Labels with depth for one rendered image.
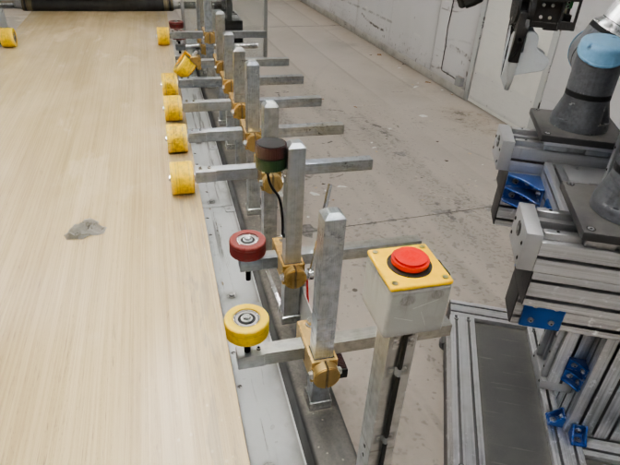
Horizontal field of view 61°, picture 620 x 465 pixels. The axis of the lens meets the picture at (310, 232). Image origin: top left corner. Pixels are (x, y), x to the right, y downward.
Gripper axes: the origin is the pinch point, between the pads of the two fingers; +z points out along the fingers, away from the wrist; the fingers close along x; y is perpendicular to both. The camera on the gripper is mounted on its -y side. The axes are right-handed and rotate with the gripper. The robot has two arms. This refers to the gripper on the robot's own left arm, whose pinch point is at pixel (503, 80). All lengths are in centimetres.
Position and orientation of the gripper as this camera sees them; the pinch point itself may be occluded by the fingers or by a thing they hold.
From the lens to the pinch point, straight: 90.7
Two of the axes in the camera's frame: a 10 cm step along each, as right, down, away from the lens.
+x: 2.1, -5.2, 8.3
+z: -0.5, 8.4, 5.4
